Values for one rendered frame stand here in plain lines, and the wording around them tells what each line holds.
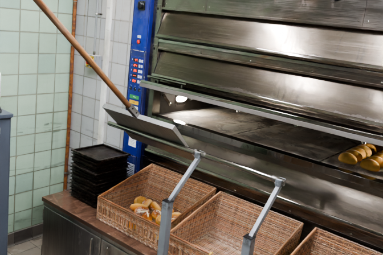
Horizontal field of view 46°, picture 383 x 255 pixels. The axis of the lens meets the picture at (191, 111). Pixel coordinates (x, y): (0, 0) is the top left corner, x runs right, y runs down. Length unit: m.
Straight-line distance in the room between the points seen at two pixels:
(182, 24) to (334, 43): 0.99
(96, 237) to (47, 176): 1.11
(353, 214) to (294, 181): 0.35
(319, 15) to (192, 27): 0.81
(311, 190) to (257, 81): 0.67
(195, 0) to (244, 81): 0.61
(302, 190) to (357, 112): 0.53
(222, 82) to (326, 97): 0.64
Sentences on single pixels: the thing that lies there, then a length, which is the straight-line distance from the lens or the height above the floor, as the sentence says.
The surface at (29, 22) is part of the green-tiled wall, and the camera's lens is 3.48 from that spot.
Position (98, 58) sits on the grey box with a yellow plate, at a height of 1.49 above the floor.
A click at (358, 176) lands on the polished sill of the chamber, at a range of 2.41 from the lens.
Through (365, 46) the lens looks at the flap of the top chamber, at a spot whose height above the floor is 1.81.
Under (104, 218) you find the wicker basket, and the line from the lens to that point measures 2.88.
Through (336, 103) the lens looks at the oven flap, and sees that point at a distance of 2.38.
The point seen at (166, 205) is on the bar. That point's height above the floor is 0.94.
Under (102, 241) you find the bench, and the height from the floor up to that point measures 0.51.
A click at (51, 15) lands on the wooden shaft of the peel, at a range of 2.06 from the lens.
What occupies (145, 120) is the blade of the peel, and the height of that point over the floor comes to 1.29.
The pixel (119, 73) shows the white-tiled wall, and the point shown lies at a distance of 3.30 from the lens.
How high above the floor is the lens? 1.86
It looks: 12 degrees down
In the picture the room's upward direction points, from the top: 6 degrees clockwise
